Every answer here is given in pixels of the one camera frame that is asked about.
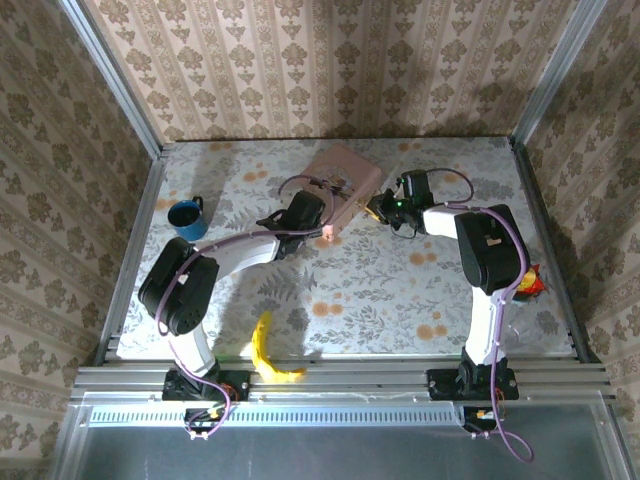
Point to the pink rectangular case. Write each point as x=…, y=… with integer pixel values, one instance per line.
x=345, y=167

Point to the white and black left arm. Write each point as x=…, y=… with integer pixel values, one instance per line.
x=180, y=295

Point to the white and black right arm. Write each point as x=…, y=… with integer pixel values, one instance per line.
x=492, y=250

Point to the floral tablecloth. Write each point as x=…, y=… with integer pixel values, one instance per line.
x=375, y=310

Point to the blue enamel mug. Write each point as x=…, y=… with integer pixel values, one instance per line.
x=186, y=222

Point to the yellow banana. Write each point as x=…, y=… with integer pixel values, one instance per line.
x=261, y=345

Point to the red snack bag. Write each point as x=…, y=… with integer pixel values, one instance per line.
x=535, y=285

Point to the black connector block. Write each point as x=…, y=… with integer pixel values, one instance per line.
x=480, y=417
x=202, y=417

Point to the grey metal panel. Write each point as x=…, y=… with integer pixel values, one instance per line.
x=350, y=450

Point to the long aluminium frame rail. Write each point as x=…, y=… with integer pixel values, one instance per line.
x=350, y=380

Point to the aluminium side rail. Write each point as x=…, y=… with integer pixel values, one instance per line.
x=555, y=200
x=132, y=250

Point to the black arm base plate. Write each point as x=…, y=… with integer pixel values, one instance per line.
x=507, y=385
x=235, y=387

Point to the aluminium frame post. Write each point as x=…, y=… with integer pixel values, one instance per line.
x=115, y=75
x=560, y=70

